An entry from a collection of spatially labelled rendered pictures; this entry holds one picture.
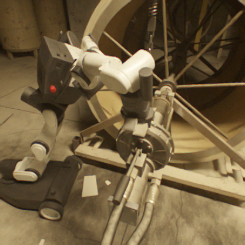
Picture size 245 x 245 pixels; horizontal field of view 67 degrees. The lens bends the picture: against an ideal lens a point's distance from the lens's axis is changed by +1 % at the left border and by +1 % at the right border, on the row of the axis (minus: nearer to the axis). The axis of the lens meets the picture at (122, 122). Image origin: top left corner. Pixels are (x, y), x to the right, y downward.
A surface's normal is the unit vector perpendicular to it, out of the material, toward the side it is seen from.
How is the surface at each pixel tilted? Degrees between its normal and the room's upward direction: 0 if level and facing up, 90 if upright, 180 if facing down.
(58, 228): 0
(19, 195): 0
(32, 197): 0
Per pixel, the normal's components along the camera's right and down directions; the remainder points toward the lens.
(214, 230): 0.00, -0.84
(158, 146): -0.34, 0.51
